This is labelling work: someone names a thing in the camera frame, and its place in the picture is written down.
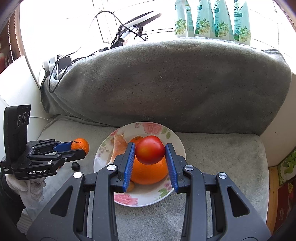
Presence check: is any large orange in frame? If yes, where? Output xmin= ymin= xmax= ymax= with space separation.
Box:
xmin=131 ymin=157 xmax=168 ymax=185

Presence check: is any dark plum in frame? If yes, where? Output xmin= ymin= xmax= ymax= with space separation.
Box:
xmin=71 ymin=162 xmax=80 ymax=172

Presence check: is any left black sleeve forearm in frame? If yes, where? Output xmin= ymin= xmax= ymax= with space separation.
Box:
xmin=1 ymin=173 xmax=25 ymax=231

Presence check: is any white cabinet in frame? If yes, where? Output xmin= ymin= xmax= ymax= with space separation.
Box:
xmin=0 ymin=56 xmax=50 ymax=158

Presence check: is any floral refill pouch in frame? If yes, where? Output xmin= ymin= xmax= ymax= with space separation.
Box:
xmin=174 ymin=0 xmax=195 ymax=38
xmin=214 ymin=0 xmax=234 ymax=41
xmin=195 ymin=0 xmax=215 ymax=38
xmin=233 ymin=0 xmax=251 ymax=46

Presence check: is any small tangerine with stem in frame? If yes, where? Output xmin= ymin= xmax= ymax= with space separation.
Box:
xmin=130 ymin=136 xmax=143 ymax=147

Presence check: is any brown longan fruit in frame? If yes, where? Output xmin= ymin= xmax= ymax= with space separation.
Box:
xmin=126 ymin=181 xmax=135 ymax=192

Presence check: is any grey blanket backrest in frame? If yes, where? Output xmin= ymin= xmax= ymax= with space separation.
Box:
xmin=41 ymin=38 xmax=292 ymax=135

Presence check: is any peeled pomelo segment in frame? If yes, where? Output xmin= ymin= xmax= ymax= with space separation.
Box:
xmin=108 ymin=134 xmax=127 ymax=164

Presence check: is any floral white plate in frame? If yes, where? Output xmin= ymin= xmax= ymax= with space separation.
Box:
xmin=93 ymin=122 xmax=186 ymax=207

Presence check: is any black cable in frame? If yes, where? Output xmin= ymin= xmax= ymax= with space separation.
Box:
xmin=47 ymin=10 xmax=149 ymax=93

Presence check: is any left white gloved hand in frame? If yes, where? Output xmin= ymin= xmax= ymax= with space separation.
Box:
xmin=5 ymin=174 xmax=46 ymax=209

